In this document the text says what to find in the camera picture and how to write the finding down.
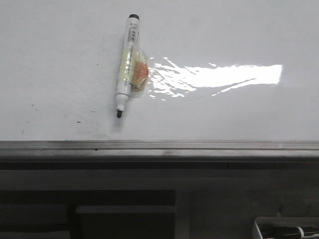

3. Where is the white whiteboard marker with tape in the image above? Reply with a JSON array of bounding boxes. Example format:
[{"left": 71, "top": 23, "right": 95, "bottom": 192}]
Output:
[{"left": 115, "top": 14, "right": 149, "bottom": 118}]

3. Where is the dark grey box under board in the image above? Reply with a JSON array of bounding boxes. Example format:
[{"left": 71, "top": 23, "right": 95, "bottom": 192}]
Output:
[{"left": 75, "top": 205, "right": 175, "bottom": 239}]

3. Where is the white marker tray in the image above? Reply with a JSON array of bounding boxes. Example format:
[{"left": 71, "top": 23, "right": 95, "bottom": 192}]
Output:
[{"left": 252, "top": 217, "right": 319, "bottom": 239}]

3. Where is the black marker in tray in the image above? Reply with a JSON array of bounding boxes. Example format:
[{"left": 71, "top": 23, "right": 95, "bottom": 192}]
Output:
[{"left": 261, "top": 226, "right": 319, "bottom": 239}]

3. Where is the white whiteboard with aluminium frame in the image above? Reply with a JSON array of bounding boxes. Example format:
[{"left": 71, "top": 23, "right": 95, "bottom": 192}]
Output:
[{"left": 0, "top": 0, "right": 319, "bottom": 169}]

